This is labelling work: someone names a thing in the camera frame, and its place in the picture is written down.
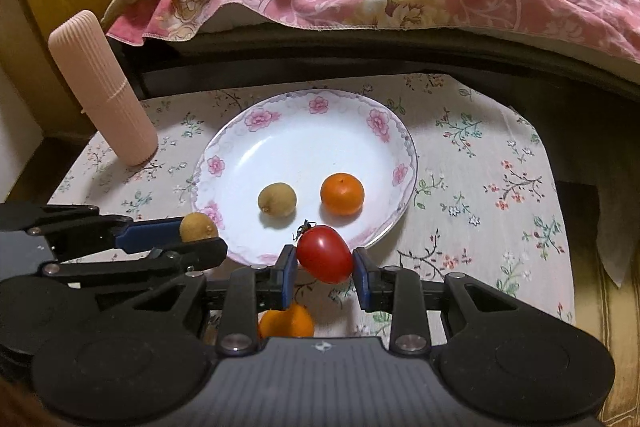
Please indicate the tan longan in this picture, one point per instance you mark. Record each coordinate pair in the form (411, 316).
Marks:
(277, 200)
(197, 226)

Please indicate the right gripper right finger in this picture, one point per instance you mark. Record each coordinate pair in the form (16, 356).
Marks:
(398, 292)

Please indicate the pink ribbed cylindrical container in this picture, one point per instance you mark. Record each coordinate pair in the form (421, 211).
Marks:
(89, 67)

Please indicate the white floral plate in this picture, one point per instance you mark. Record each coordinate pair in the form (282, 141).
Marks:
(300, 138)

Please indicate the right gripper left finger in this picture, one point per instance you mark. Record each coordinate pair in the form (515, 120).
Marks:
(247, 292)

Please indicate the oval cherry tomato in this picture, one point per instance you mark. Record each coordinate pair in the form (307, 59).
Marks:
(322, 252)

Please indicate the smooth orange tangerine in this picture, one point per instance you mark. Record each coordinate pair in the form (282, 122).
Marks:
(296, 321)

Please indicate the dark bed frame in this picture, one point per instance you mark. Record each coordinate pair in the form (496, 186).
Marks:
(586, 107)

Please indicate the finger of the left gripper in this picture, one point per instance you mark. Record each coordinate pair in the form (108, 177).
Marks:
(81, 230)
(178, 258)

